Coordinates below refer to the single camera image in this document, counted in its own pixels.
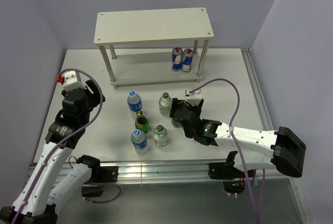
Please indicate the rear clear glass bottle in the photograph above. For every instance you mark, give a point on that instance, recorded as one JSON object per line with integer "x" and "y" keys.
{"x": 165, "y": 103}

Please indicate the left red bull can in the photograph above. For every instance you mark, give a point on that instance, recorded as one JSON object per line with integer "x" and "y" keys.
{"x": 177, "y": 53}

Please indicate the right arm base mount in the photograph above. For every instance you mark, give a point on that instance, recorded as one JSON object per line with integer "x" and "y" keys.
{"x": 233, "y": 180}

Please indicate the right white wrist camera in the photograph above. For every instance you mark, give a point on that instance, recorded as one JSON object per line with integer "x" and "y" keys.
{"x": 193, "y": 98}

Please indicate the front clear glass bottle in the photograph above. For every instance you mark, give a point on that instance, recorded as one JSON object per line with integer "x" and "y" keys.
{"x": 160, "y": 136}

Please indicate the beige two-tier shelf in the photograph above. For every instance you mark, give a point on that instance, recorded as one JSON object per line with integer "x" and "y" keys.
{"x": 152, "y": 26}

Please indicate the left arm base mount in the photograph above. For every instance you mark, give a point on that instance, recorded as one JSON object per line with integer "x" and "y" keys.
{"x": 106, "y": 174}

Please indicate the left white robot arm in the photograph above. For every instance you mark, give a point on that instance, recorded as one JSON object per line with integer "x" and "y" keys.
{"x": 63, "y": 135}

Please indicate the green glass bottle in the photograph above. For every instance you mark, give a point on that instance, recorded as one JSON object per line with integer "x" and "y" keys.
{"x": 175, "y": 123}

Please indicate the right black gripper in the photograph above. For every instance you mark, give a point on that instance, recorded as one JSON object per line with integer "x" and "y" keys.
{"x": 177, "y": 103}

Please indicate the green bottle gold neck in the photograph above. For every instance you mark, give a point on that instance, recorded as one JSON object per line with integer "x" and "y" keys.
{"x": 141, "y": 122}

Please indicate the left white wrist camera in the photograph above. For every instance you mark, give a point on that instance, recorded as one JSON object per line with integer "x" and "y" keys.
{"x": 70, "y": 80}

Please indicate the right red bull can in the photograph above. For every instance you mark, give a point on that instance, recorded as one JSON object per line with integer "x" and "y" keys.
{"x": 187, "y": 59}

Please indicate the clear glass bottle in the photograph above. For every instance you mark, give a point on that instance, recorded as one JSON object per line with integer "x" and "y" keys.
{"x": 160, "y": 136}
{"x": 165, "y": 103}

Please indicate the aluminium frame rail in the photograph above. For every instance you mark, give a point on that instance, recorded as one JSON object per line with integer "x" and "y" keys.
{"x": 233, "y": 84}

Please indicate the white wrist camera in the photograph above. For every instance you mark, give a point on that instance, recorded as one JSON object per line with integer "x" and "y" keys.
{"x": 70, "y": 80}
{"x": 193, "y": 98}

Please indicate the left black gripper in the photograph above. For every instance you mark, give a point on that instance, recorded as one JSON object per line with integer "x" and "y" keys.
{"x": 95, "y": 100}

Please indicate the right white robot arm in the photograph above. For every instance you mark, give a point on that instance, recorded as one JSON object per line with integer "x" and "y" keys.
{"x": 281, "y": 149}

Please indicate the red bull can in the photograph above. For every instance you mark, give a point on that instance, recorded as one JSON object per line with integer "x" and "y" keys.
{"x": 187, "y": 59}
{"x": 177, "y": 53}

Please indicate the pocari sweat bottle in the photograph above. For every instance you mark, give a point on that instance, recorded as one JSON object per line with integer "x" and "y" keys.
{"x": 139, "y": 141}
{"x": 134, "y": 102}

